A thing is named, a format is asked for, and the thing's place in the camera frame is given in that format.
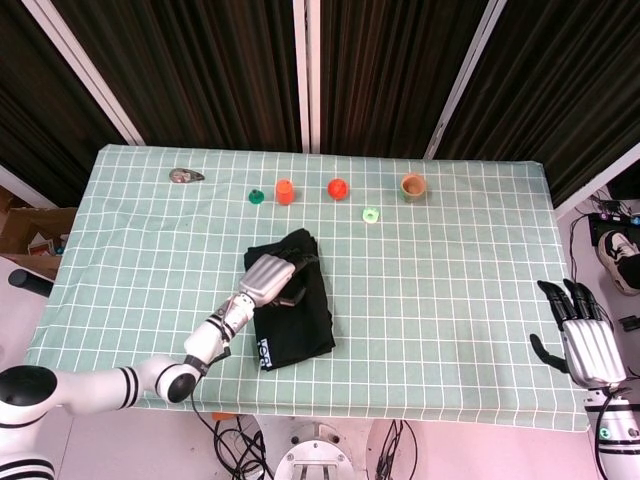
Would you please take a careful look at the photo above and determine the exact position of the black electronics box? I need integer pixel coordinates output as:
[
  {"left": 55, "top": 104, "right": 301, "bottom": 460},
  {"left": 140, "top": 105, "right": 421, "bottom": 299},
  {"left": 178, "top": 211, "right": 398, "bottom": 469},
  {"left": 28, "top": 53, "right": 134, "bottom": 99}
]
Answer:
[{"left": 588, "top": 212, "right": 640, "bottom": 251}]

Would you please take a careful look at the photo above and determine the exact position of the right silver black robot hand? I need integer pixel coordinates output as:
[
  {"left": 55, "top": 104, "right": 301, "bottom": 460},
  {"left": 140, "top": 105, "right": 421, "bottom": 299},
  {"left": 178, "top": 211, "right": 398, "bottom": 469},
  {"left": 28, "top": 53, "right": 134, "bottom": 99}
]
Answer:
[{"left": 529, "top": 278, "right": 628, "bottom": 389}]

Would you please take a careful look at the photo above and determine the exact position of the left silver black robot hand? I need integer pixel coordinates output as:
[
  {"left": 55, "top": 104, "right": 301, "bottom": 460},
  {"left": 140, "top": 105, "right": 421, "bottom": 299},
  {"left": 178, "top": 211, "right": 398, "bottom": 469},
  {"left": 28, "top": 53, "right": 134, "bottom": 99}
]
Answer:
[{"left": 238, "top": 252, "right": 321, "bottom": 307}]

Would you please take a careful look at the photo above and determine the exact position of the dark brown curtain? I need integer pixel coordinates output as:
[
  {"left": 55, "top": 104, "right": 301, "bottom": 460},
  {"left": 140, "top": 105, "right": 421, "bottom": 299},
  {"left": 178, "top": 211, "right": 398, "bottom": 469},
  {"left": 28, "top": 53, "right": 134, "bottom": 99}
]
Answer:
[
  {"left": 438, "top": 0, "right": 640, "bottom": 207},
  {"left": 318, "top": 0, "right": 482, "bottom": 157},
  {"left": 49, "top": 0, "right": 302, "bottom": 151},
  {"left": 0, "top": 0, "right": 127, "bottom": 207}
]

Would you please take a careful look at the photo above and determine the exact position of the black cylindrical handle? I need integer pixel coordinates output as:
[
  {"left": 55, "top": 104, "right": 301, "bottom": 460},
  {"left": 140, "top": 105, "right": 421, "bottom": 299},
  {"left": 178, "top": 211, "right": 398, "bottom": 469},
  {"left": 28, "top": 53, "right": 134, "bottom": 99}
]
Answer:
[{"left": 7, "top": 268, "right": 54, "bottom": 299}]

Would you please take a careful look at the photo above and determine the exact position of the dark grey oval object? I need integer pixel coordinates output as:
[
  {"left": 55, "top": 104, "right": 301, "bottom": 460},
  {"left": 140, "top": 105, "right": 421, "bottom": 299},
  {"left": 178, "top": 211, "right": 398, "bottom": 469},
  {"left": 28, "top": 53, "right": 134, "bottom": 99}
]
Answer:
[{"left": 168, "top": 167, "right": 206, "bottom": 185}]

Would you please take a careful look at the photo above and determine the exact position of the black cable bundle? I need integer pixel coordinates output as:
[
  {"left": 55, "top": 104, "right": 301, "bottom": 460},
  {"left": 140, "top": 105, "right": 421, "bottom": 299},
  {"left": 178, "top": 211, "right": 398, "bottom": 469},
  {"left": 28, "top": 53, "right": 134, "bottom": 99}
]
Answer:
[
  {"left": 377, "top": 418, "right": 417, "bottom": 480},
  {"left": 189, "top": 394, "right": 275, "bottom": 480}
]

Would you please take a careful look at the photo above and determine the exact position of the white frame post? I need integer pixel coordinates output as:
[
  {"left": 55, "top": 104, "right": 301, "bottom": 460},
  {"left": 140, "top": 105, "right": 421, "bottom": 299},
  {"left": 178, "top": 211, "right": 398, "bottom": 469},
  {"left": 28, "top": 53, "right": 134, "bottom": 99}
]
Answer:
[
  {"left": 0, "top": 163, "right": 57, "bottom": 209},
  {"left": 292, "top": 0, "right": 322, "bottom": 154},
  {"left": 553, "top": 149, "right": 640, "bottom": 220},
  {"left": 424, "top": 0, "right": 507, "bottom": 160},
  {"left": 22, "top": 0, "right": 147, "bottom": 147}
]

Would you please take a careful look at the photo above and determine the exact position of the black cloth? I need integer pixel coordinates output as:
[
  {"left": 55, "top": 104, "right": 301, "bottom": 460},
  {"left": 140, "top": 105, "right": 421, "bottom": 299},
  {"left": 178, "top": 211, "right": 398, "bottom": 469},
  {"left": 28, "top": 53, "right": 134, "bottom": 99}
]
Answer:
[{"left": 243, "top": 228, "right": 337, "bottom": 374}]

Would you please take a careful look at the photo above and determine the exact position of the brown cardboard box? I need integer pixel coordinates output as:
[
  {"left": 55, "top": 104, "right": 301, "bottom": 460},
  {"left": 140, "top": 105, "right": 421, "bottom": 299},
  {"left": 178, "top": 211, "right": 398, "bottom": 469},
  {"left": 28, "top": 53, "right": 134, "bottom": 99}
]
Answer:
[{"left": 0, "top": 187, "right": 79, "bottom": 281}]

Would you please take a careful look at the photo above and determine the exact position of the thin black floor cable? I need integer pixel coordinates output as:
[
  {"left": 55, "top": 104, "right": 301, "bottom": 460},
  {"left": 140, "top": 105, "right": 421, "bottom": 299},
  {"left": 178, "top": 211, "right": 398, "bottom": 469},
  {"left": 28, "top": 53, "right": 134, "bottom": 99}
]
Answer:
[{"left": 569, "top": 213, "right": 637, "bottom": 386}]

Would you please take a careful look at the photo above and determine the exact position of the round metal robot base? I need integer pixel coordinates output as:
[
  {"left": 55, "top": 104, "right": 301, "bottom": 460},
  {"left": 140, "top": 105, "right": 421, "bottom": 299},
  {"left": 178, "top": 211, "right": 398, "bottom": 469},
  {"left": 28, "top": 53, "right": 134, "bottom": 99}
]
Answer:
[{"left": 273, "top": 418, "right": 372, "bottom": 480}]

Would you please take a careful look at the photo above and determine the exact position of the black white sneaker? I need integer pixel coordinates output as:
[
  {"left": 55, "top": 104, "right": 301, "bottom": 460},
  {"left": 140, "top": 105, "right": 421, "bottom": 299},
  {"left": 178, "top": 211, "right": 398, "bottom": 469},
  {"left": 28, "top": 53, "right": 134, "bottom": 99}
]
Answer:
[{"left": 598, "top": 229, "right": 640, "bottom": 296}]

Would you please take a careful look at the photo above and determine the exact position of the brown cup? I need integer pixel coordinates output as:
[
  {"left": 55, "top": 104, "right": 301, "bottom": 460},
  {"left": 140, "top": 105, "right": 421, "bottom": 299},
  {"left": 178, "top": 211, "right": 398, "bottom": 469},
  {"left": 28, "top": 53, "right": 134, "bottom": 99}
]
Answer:
[{"left": 400, "top": 172, "right": 428, "bottom": 204}]

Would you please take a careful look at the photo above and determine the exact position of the green white checked tablecloth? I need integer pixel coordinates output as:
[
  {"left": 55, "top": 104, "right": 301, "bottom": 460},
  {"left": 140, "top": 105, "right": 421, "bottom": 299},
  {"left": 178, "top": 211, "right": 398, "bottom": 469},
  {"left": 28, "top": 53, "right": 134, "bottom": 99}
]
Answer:
[{"left": 22, "top": 143, "right": 590, "bottom": 432}]

